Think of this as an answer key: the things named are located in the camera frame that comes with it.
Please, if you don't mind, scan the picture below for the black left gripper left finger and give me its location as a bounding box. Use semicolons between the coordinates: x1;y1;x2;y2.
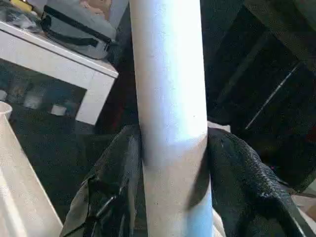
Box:
59;124;148;237

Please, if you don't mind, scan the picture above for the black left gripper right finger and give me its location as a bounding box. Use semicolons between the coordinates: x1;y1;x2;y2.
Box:
205;127;316;237

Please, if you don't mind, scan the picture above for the white plastic table leg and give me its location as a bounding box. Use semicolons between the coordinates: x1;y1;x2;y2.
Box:
128;0;214;237

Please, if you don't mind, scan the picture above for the white plastic table top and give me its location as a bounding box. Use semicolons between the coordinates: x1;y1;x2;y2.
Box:
0;101;65;237

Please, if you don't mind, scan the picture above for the white sideboard cabinet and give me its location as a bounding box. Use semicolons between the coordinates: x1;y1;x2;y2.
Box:
0;20;119;126

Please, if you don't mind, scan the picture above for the colourful clutter bundle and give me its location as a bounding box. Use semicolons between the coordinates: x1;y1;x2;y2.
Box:
0;0;42;30

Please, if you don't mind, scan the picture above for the grey bag with black strap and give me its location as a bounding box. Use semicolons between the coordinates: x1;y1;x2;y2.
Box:
41;0;118;60

